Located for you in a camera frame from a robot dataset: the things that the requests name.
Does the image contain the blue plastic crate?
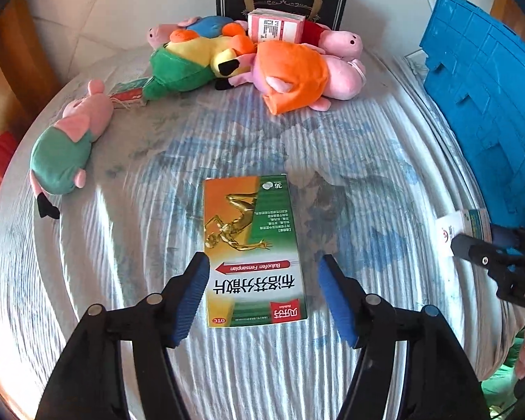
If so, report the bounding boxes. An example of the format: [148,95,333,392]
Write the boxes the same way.
[419,0,525,232]

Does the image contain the green shirt pig plush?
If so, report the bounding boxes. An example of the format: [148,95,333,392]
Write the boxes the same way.
[30,79,114,220]

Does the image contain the green cloth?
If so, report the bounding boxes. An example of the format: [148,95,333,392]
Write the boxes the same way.
[481,337,522,405]

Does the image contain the pink white box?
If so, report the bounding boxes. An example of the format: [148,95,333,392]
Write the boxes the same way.
[247,8,307,44]

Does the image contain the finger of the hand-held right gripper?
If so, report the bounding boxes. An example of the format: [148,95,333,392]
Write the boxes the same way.
[490,224,525,261]
[450,233,525,278]

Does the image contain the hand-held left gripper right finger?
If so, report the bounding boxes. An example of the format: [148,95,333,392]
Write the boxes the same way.
[317,254,493,420]

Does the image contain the orange dress pig plush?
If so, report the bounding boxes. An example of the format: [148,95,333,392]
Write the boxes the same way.
[216,40,368,117]

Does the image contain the blue shirt pig plush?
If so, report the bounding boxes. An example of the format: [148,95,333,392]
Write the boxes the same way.
[147,15,237,49]

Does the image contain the green orange medicine box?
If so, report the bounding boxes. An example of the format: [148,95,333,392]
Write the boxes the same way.
[202,174,308,329]

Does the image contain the green yellow orange plush toy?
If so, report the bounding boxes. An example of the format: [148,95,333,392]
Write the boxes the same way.
[142,24,259,101]

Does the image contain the white medicine box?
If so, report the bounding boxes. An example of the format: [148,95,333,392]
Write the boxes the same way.
[436,209,493,257]

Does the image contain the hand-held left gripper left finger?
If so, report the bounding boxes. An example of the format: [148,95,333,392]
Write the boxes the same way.
[35,251,211,420]

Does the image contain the red dress pig plush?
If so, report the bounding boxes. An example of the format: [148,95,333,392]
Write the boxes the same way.
[304,22,364,58]

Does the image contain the red green packet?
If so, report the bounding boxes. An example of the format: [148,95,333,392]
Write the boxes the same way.
[108,78,152,108]

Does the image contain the striped blue white bedsheet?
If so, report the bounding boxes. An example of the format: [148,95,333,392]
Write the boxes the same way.
[0,46,525,420]

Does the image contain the brown wooden furniture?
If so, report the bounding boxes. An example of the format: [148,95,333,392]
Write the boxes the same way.
[0,0,64,141]

